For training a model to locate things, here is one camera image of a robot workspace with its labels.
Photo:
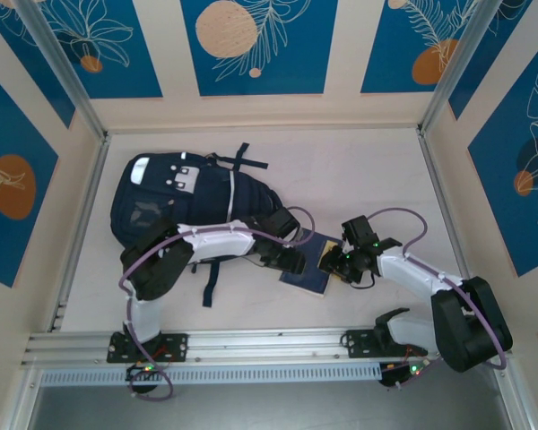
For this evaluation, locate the blue book with yellow label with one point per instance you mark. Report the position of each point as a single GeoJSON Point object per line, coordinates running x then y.
{"type": "Point", "coordinates": [314, 273]}

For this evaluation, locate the aluminium lower frame bar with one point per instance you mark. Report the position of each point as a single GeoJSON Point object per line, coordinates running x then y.
{"type": "Point", "coordinates": [515, 403]}
{"type": "Point", "coordinates": [20, 403]}

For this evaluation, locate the aluminium table side rail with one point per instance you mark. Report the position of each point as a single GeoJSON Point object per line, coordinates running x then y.
{"type": "Point", "coordinates": [448, 219]}
{"type": "Point", "coordinates": [81, 224]}

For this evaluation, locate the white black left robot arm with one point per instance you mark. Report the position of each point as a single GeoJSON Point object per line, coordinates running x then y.
{"type": "Point", "coordinates": [219, 242]}

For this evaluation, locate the navy blue backpack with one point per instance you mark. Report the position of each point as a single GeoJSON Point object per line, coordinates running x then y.
{"type": "Point", "coordinates": [206, 192]}

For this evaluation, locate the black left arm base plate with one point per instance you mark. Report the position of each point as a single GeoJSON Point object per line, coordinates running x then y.
{"type": "Point", "coordinates": [179, 347]}

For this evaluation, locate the aluminium frame post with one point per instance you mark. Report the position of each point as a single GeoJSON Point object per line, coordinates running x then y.
{"type": "Point", "coordinates": [461, 67]}
{"type": "Point", "coordinates": [63, 67]}

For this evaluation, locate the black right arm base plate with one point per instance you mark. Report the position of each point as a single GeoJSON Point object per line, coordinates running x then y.
{"type": "Point", "coordinates": [356, 342]}

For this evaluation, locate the aluminium mounting rail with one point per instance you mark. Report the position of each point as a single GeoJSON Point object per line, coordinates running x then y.
{"type": "Point", "coordinates": [269, 345]}

